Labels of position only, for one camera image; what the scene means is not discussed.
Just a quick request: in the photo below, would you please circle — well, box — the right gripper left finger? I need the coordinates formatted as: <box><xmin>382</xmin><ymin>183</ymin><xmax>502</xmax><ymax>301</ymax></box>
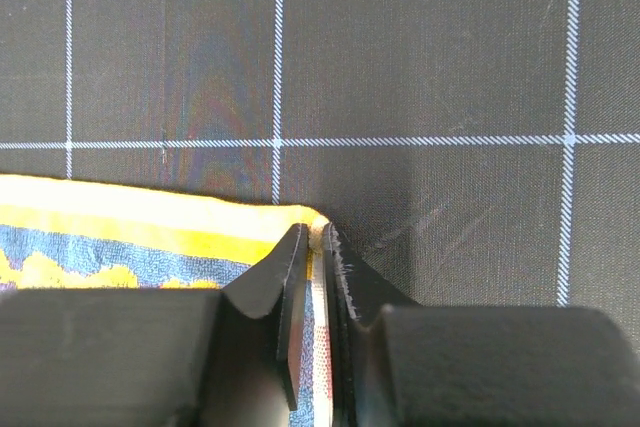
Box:
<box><xmin>1</xmin><ymin>224</ymin><xmax>309</xmax><ymax>426</ymax></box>

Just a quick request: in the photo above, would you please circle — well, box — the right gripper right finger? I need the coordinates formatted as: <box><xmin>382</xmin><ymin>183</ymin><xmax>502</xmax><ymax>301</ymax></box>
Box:
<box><xmin>322</xmin><ymin>225</ymin><xmax>639</xmax><ymax>426</ymax></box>

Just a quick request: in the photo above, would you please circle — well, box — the colourful patterned towel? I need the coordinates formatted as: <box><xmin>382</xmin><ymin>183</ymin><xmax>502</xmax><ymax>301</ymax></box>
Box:
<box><xmin>1</xmin><ymin>174</ymin><xmax>334</xmax><ymax>426</ymax></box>

